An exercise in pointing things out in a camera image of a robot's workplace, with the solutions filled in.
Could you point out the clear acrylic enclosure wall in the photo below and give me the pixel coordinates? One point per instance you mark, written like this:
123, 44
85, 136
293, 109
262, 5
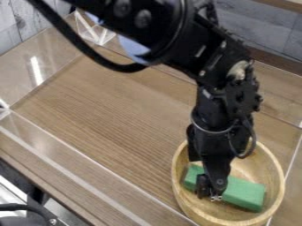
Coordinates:
93, 133

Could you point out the black metal frame bracket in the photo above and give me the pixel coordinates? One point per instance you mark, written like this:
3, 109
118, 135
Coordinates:
47, 212

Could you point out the round wooden bowl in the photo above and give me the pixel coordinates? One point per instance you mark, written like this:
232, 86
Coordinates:
260, 168

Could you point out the green rectangular block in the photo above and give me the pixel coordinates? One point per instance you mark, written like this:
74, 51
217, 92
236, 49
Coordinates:
242, 192

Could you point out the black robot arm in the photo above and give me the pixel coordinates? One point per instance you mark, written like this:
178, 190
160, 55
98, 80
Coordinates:
177, 33

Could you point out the clear acrylic corner bracket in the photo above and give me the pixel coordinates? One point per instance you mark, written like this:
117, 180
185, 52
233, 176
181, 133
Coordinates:
93, 33

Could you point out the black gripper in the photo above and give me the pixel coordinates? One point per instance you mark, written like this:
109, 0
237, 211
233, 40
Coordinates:
221, 134

